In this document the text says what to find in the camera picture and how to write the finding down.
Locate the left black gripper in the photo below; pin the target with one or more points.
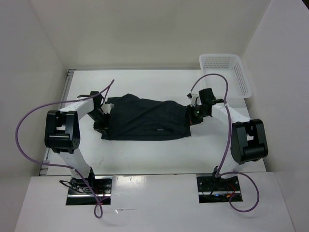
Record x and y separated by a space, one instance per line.
104 125

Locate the dark navy shorts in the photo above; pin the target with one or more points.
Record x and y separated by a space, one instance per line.
137 119

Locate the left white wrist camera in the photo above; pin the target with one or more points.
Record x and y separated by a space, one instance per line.
106 108

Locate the white perforated plastic basket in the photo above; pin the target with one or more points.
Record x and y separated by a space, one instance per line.
227 75

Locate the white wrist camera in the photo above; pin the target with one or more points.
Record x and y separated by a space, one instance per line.
193 98
106 108

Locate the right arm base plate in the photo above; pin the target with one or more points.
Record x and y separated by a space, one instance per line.
218 190

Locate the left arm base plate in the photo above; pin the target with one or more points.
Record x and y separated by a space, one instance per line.
79 193

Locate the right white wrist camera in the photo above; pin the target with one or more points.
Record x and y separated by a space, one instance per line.
193 98

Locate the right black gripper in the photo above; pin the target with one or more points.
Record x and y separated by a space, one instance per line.
192 120

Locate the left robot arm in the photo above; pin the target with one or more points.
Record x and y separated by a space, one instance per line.
62 133

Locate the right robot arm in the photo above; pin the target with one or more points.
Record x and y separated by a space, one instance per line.
246 140

